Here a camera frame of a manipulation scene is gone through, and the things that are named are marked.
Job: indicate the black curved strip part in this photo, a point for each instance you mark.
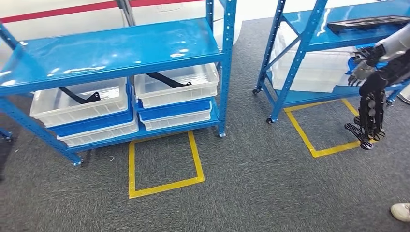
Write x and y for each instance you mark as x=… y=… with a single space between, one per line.
x=78 y=98
x=166 y=81

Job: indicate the black plastic panel part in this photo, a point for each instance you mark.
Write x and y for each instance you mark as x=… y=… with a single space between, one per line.
x=362 y=23

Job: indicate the white translucent plastic bin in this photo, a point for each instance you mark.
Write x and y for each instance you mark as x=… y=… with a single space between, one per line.
x=80 y=110
x=176 y=122
x=179 y=94
x=102 y=136
x=320 y=70

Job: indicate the yellow floor tape square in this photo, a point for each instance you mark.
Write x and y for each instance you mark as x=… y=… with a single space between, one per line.
x=163 y=188
x=333 y=150

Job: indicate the black humanoid robot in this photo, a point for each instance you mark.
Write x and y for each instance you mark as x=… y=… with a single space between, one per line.
x=371 y=93

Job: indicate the red barrier tape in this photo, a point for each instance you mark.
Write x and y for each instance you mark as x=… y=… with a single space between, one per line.
x=64 y=10

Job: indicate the person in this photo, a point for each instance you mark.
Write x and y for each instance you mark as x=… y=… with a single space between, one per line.
x=401 y=212

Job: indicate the silver stanchion post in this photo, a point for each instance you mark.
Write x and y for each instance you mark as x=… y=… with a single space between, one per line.
x=405 y=96
x=127 y=12

